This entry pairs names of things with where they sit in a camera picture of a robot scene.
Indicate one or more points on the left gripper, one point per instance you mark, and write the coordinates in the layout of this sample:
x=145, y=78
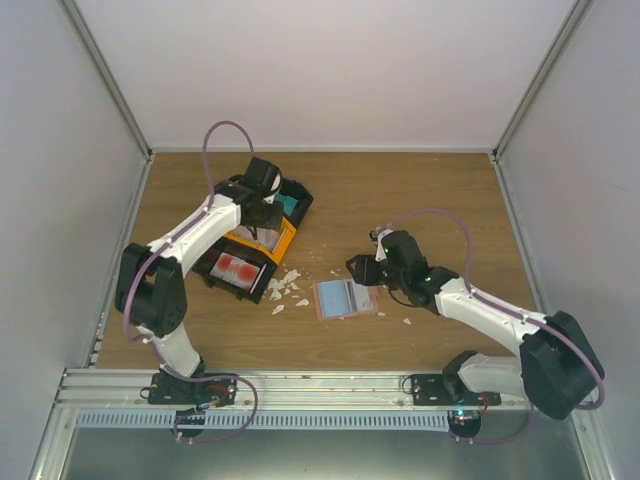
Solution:
x=274, y=222

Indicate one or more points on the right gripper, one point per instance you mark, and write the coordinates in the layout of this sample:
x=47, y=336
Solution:
x=364, y=274

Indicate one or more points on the pale pink card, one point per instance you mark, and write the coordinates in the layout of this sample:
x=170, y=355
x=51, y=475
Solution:
x=360, y=299

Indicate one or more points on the yellow bin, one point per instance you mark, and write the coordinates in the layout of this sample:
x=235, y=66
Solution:
x=287, y=231

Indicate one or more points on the black bin with teal cards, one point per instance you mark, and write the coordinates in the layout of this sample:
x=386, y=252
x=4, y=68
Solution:
x=292, y=188

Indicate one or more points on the black bin with red cards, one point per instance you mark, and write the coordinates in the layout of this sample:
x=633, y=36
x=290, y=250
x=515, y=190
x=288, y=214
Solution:
x=204, y=264

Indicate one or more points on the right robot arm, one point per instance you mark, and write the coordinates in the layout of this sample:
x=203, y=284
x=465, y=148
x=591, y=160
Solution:
x=551, y=362

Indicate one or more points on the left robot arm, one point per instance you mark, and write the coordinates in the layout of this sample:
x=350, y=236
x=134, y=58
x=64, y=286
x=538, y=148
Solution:
x=151, y=292

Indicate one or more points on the pale pink cards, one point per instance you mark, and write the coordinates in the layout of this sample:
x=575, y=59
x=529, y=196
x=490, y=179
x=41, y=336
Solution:
x=267, y=238

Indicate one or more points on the teal cards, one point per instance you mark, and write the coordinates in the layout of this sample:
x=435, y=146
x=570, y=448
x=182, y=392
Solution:
x=289, y=203

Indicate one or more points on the red and white cards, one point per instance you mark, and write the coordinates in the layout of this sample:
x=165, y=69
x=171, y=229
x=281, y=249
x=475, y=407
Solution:
x=236, y=271

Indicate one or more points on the white debris pile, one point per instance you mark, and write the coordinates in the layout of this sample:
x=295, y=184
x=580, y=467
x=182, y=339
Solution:
x=287, y=292

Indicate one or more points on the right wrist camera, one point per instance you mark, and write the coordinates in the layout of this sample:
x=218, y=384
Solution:
x=377, y=235

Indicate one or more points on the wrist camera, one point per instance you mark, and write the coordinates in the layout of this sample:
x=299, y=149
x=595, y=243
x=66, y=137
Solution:
x=269, y=197
x=377, y=235

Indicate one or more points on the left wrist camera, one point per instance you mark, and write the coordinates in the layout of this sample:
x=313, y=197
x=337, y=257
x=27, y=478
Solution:
x=269, y=197

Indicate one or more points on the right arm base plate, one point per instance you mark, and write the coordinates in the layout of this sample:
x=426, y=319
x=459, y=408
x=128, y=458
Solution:
x=437, y=389

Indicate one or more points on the grey slotted cable duct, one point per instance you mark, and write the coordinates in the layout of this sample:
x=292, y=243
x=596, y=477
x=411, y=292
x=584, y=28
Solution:
x=267, y=420

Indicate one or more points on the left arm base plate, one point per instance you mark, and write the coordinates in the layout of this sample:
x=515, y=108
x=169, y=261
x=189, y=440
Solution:
x=166, y=389

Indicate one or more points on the aluminium mounting rail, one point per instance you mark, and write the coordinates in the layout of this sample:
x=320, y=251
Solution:
x=277, y=389

